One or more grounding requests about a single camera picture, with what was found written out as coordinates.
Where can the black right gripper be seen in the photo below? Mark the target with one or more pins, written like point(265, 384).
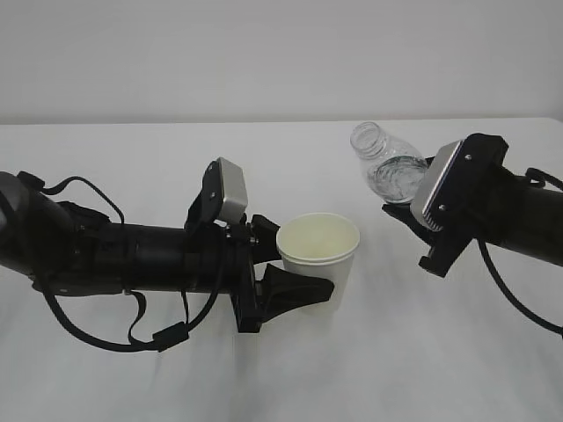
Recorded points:
point(478, 201)

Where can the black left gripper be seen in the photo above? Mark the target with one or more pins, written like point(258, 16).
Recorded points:
point(228, 255)

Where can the clear green-label water bottle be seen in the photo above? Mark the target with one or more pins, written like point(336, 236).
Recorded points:
point(392, 168)

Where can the white paper cup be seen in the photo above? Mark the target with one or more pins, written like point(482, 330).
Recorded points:
point(318, 237)
point(318, 285)

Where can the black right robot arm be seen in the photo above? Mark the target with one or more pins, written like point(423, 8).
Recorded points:
point(538, 222)

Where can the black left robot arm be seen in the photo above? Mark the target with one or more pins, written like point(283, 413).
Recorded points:
point(69, 250)

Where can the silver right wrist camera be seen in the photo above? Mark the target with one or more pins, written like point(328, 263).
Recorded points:
point(425, 199)

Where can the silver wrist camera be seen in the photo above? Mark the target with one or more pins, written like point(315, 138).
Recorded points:
point(425, 199)
point(233, 191)

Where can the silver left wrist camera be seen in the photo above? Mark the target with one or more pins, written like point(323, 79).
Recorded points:
point(233, 191)

